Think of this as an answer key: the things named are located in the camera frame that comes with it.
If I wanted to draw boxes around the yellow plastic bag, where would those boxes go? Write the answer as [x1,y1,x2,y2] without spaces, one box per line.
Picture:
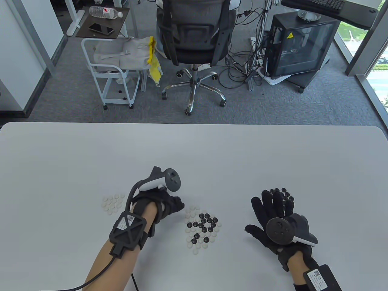
[147,36,163,88]

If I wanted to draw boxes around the white papers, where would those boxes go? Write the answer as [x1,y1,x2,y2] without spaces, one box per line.
[258,67,291,85]

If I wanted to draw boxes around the white rolling cart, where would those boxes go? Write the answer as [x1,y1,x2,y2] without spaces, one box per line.
[81,38,140,110]

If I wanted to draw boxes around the black and white right controller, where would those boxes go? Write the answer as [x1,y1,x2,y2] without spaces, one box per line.
[266,213,319,247]

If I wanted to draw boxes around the person's left forearm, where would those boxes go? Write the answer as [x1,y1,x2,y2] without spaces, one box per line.
[83,202,159,291]

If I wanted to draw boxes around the black and white left controller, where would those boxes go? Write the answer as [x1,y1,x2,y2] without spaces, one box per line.
[125,166,182,212]

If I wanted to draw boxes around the black mesh office chair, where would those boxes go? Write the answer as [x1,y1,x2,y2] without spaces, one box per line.
[156,0,237,117]

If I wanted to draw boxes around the black and white controller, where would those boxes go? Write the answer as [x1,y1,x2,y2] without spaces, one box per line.
[125,166,182,212]
[266,213,319,247]

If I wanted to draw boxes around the grey window pillar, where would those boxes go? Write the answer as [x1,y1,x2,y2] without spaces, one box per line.
[345,0,388,78]

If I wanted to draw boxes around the white desk leg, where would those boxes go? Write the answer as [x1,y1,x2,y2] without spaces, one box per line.
[65,0,86,37]

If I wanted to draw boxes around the clear plastic water bottle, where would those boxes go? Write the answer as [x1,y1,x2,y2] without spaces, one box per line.
[89,5,123,19]

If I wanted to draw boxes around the pile of mixed go stones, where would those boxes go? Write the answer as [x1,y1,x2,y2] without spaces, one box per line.
[184,206,222,255]

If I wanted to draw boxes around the grey fabric bag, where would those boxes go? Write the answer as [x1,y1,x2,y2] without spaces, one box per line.
[93,38,152,72]

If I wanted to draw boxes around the tangle of black floor cables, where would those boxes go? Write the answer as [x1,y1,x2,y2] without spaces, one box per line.
[218,0,270,90]

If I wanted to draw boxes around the black smartphone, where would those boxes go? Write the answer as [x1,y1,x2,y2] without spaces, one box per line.
[88,23,115,35]

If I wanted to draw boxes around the black patterned wrist camera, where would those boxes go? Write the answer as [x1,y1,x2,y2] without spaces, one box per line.
[109,211,148,258]

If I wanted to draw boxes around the person's left hand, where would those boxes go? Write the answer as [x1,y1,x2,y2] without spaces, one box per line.
[132,189,185,225]

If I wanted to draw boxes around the black camera cable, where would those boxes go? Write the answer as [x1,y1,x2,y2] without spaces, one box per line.
[39,256,117,291]

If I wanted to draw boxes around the aluminium frame post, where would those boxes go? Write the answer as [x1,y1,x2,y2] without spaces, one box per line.
[248,0,272,91]

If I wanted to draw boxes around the black keyboard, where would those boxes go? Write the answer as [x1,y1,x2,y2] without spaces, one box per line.
[299,0,346,15]

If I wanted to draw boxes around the black labelled wrist camera box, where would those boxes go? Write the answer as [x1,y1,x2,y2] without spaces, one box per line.
[303,264,343,291]

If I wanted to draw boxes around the cluster of black go stones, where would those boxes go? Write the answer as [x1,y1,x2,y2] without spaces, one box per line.
[269,188,295,209]

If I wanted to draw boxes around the black wheeled platform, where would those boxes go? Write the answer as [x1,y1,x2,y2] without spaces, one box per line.
[286,65,329,94]

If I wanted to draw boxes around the cluster of white go stones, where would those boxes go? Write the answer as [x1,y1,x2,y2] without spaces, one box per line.
[102,193,125,215]

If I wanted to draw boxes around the round silver stand base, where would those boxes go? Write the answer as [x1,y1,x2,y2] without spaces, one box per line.
[297,8,322,22]

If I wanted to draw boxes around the black computer case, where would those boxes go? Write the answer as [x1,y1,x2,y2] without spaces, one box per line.
[265,13,340,80]

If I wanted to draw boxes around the brown side table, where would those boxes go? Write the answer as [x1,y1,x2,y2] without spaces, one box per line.
[75,7,130,39]

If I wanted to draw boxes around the person's right hand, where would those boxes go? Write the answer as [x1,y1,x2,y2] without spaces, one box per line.
[245,189,313,272]

